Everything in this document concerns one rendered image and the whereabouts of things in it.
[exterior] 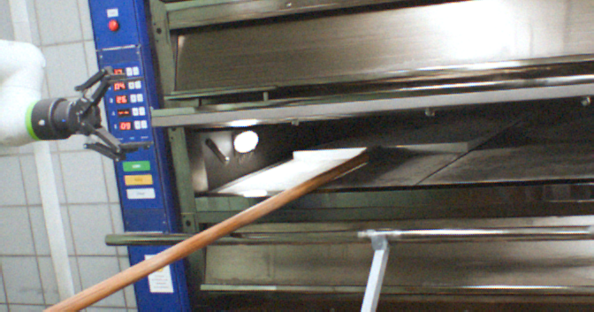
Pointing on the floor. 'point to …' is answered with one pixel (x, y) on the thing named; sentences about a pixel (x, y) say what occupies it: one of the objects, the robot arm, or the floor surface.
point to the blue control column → (102, 1)
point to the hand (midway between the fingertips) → (140, 111)
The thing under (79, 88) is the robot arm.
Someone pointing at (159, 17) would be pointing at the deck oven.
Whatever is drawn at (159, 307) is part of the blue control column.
